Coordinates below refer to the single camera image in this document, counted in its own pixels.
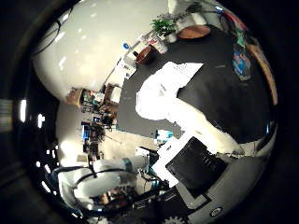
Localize white box with print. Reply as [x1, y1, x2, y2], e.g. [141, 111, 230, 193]
[117, 58, 138, 82]

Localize green potted plant white pot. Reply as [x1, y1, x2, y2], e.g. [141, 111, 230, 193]
[150, 14, 179, 44]

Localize white wipes canister red label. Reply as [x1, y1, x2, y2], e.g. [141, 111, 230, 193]
[146, 32, 169, 55]

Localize cluttered storage shelf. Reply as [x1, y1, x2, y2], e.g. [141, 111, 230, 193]
[64, 87, 121, 157]

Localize brown wooden bowl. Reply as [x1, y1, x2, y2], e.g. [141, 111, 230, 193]
[135, 46, 161, 65]

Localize white grid-pattern cloth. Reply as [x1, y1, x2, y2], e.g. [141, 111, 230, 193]
[135, 61, 205, 122]

